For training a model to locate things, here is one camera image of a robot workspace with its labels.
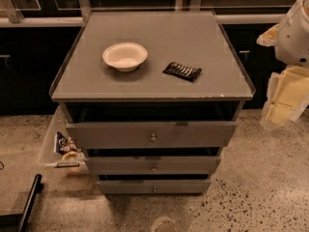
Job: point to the clear plastic bin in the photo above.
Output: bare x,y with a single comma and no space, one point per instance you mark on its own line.
49,156

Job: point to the snack bags in bin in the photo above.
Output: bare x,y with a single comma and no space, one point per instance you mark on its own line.
66,149

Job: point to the metal window rail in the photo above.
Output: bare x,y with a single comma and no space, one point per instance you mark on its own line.
56,13

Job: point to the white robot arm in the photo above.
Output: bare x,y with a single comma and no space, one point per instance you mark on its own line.
290,37

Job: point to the black bar at floor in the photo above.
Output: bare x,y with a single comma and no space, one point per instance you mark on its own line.
19,221

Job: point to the grey top drawer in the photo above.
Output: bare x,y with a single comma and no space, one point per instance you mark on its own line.
102,135

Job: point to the white paper bowl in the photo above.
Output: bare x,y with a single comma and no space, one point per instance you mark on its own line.
125,57

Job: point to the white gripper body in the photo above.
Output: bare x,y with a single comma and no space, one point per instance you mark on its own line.
294,38

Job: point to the black snack packet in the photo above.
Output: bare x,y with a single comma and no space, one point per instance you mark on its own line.
182,71

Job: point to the grey drawer cabinet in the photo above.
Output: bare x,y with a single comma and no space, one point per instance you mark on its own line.
89,91

